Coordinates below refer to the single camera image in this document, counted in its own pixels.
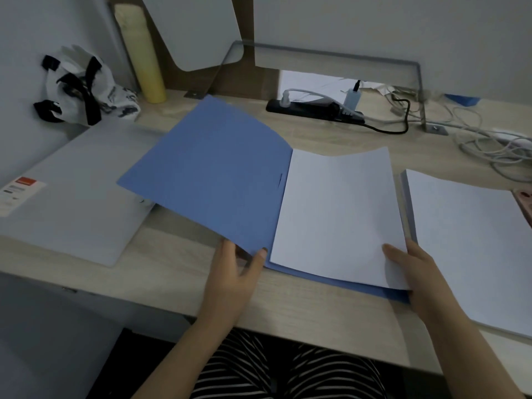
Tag person's left hand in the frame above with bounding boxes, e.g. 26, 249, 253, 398
195, 238, 268, 329

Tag person's right hand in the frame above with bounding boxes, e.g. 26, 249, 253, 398
381, 238, 458, 325

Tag stack of white paper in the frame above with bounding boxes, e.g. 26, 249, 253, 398
400, 168, 532, 340

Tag white paper sheets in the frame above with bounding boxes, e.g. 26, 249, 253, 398
269, 146, 412, 291

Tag blue folder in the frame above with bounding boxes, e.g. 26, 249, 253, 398
116, 94, 412, 305

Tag transparent folder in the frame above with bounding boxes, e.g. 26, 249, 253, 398
0, 120, 161, 269

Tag person's left forearm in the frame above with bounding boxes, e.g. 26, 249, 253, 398
132, 315, 233, 399

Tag person's right forearm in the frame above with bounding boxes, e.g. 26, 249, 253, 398
420, 305, 526, 399

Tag striped trousers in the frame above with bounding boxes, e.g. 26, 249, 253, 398
189, 328, 390, 399

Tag phone with pink case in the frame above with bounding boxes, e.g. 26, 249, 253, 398
511, 187, 532, 227

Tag small blue object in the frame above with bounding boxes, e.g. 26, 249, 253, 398
444, 93, 482, 108

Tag brown cardboard board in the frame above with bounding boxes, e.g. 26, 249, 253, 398
106, 0, 283, 100

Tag white black printed bag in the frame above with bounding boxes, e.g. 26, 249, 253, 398
33, 44, 142, 127

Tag loose white papers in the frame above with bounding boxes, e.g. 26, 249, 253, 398
279, 69, 400, 100

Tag yellow bottle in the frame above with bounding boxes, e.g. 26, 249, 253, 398
114, 3, 168, 104

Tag large white board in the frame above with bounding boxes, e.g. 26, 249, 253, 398
252, 0, 532, 106

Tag white rounded board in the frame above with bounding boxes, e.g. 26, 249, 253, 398
139, 0, 243, 73

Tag tangle of white cables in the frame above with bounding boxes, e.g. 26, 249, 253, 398
384, 85, 532, 183

